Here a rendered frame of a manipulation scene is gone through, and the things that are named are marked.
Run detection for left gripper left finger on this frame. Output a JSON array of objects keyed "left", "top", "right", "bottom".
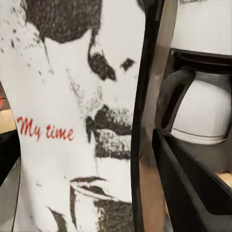
[{"left": 0, "top": 130, "right": 20, "bottom": 187}]

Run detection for bottle of coffee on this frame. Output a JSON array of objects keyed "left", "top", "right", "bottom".
[{"left": 0, "top": 0, "right": 178, "bottom": 232}]

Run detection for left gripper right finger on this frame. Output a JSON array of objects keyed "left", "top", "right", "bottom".
[{"left": 152, "top": 129, "right": 232, "bottom": 232}]

